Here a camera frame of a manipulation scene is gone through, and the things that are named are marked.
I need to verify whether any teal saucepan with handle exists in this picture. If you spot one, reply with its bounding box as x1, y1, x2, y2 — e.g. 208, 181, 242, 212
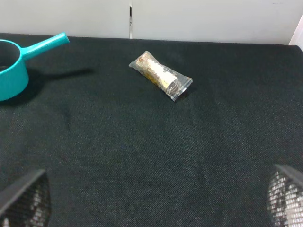
0, 33, 70, 101

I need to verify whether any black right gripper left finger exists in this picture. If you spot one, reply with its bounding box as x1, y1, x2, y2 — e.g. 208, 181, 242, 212
0, 169, 51, 227

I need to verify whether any clear wrapped snack bar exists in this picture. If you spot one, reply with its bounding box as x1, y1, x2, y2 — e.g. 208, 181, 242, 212
129, 51, 193, 101

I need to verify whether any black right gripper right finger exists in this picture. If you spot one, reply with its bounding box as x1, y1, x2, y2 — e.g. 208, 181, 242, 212
267, 165, 303, 227

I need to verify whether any black tablecloth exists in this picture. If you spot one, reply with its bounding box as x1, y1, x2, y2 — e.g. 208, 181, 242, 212
0, 37, 303, 227

